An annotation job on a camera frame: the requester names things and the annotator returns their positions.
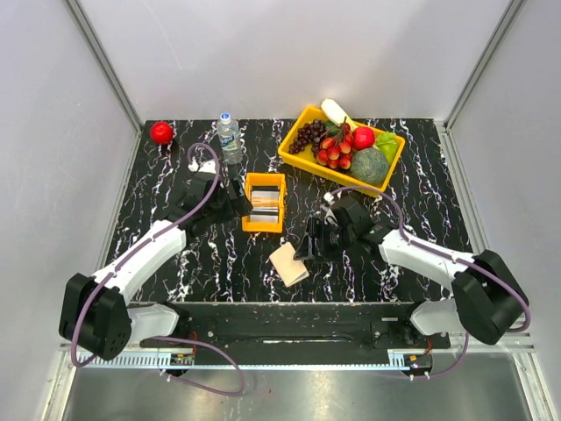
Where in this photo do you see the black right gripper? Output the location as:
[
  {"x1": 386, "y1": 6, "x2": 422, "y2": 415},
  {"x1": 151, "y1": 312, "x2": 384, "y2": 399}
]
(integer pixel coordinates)
[{"x1": 294, "y1": 218, "x2": 355, "y2": 264}]

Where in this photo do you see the large yellow fruit tray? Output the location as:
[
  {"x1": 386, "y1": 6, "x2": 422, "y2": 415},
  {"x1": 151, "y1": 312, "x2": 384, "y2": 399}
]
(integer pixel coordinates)
[{"x1": 278, "y1": 106, "x2": 405, "y2": 196}]

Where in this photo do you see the purple grape bunch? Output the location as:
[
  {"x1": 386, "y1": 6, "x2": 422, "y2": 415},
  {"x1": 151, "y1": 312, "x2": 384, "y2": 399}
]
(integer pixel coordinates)
[{"x1": 288, "y1": 119, "x2": 327, "y2": 154}]

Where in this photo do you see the green netted melon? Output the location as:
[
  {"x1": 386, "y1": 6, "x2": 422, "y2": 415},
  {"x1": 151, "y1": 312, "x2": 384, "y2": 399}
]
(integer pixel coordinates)
[{"x1": 350, "y1": 148, "x2": 390, "y2": 185}]

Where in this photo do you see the red apple in tray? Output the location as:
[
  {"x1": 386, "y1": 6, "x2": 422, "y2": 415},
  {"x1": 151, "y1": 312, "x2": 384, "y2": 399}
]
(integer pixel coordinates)
[{"x1": 353, "y1": 126, "x2": 375, "y2": 151}]

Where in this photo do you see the aluminium frame rail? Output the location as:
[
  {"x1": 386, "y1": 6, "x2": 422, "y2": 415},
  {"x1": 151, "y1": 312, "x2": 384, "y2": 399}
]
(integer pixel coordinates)
[{"x1": 62, "y1": 0, "x2": 144, "y2": 132}]

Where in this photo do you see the green leafy vegetable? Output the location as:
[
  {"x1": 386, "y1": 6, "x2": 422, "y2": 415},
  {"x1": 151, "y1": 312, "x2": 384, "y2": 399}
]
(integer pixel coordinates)
[{"x1": 374, "y1": 132, "x2": 399, "y2": 164}]

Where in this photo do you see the beige leather card holder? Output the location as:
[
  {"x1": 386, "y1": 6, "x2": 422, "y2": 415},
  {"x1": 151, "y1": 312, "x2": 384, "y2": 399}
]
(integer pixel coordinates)
[{"x1": 269, "y1": 242, "x2": 309, "y2": 287}]

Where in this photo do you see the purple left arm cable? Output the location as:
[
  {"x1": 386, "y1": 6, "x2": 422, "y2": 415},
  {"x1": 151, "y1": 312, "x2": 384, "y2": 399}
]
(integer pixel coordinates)
[{"x1": 69, "y1": 143, "x2": 245, "y2": 396}]

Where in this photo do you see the clear plastic water bottle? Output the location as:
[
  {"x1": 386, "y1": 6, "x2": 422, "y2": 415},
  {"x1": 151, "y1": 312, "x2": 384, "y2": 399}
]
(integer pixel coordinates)
[{"x1": 217, "y1": 112, "x2": 242, "y2": 165}]

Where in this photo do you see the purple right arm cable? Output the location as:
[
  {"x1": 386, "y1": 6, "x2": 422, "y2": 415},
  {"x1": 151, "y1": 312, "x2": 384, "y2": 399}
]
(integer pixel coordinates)
[{"x1": 326, "y1": 185, "x2": 531, "y2": 381}]

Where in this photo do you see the credit card stack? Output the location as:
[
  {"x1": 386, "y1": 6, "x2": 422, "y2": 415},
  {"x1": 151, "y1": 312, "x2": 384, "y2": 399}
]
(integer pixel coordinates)
[{"x1": 250, "y1": 186, "x2": 280, "y2": 224}]

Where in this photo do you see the red cherry bunch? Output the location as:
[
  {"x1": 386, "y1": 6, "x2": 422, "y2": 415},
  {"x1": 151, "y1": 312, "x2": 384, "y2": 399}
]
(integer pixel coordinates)
[{"x1": 314, "y1": 123, "x2": 353, "y2": 173}]

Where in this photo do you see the white radish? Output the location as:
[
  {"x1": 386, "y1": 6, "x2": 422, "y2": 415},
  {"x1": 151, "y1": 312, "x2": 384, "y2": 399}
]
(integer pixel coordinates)
[{"x1": 321, "y1": 98, "x2": 352, "y2": 125}]

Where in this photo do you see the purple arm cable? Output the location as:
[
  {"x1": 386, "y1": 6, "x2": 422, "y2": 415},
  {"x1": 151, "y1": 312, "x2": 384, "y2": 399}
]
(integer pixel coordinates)
[
  {"x1": 69, "y1": 143, "x2": 245, "y2": 396},
  {"x1": 326, "y1": 185, "x2": 531, "y2": 381}
]

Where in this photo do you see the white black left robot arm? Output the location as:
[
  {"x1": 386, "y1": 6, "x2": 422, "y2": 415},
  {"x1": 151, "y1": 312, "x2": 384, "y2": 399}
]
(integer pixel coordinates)
[{"x1": 59, "y1": 161, "x2": 252, "y2": 360}]

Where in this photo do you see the red apple on table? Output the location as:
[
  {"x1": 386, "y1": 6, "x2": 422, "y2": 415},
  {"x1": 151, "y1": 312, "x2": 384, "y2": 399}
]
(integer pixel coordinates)
[{"x1": 150, "y1": 121, "x2": 174, "y2": 146}]

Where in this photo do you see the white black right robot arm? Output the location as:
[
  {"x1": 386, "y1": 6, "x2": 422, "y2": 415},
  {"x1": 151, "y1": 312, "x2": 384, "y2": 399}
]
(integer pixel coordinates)
[{"x1": 294, "y1": 196, "x2": 529, "y2": 347}]

